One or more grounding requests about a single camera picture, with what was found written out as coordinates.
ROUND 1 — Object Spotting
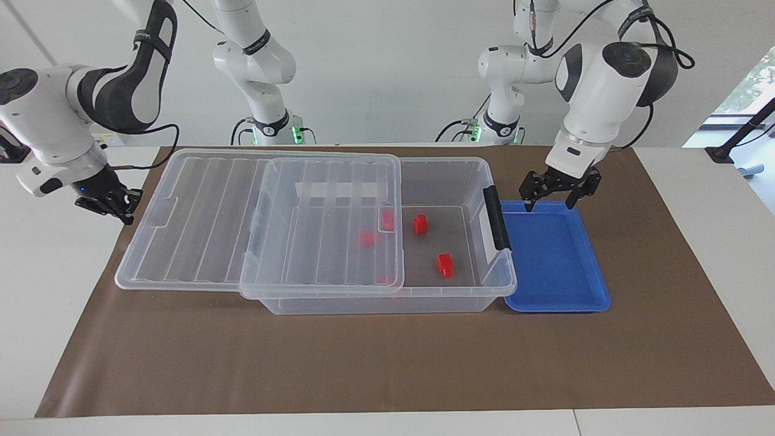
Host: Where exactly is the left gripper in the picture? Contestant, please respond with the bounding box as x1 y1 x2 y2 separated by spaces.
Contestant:
519 168 604 213

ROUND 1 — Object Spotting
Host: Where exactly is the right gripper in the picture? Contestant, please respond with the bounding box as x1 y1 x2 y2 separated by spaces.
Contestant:
74 165 144 226

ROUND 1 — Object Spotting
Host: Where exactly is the clear plastic box lid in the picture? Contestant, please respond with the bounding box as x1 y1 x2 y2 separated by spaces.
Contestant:
114 149 405 299

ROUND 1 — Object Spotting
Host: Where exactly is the clear plastic storage box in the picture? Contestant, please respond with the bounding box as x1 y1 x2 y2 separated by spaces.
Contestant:
241 157 518 315

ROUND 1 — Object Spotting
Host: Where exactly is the blue plastic tray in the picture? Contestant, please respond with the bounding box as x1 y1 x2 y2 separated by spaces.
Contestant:
499 200 612 314

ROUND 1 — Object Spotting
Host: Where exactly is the black stand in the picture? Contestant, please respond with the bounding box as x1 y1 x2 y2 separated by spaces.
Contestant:
705 97 775 165

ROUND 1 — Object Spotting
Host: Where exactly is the window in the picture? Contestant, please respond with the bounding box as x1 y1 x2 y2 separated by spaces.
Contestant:
682 47 775 149

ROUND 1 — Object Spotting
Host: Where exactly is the black cable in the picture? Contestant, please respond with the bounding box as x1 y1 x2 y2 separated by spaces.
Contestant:
434 119 480 144
230 117 256 147
91 123 181 171
527 0 696 151

